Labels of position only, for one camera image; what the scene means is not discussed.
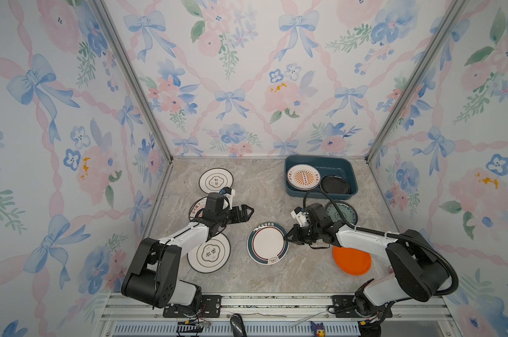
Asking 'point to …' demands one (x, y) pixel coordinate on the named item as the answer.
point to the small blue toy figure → (319, 330)
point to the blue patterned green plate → (348, 212)
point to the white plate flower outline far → (215, 180)
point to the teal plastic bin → (327, 165)
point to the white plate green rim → (266, 243)
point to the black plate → (335, 184)
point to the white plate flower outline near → (212, 255)
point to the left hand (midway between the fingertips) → (247, 210)
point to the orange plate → (353, 261)
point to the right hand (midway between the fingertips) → (285, 237)
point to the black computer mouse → (237, 326)
